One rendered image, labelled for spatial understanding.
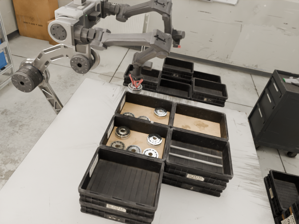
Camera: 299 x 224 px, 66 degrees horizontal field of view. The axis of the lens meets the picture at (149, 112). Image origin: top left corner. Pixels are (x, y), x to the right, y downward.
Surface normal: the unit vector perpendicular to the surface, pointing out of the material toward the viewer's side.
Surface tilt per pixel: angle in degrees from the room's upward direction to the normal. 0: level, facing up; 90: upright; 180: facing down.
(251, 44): 90
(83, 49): 90
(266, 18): 90
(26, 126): 0
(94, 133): 0
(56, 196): 0
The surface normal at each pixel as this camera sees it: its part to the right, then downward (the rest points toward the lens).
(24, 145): 0.14, -0.76
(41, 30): -0.12, 0.63
